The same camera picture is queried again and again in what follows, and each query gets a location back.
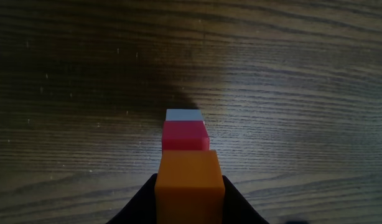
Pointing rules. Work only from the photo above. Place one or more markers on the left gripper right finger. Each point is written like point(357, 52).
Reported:
point(237, 208)

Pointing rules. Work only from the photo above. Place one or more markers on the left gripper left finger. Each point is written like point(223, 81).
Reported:
point(141, 208)

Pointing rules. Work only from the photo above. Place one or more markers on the orange cube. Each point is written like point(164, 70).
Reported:
point(189, 186)

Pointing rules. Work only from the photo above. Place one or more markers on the red cube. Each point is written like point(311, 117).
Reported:
point(184, 135)

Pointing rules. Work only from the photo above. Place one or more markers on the white cube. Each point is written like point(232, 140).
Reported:
point(184, 115)

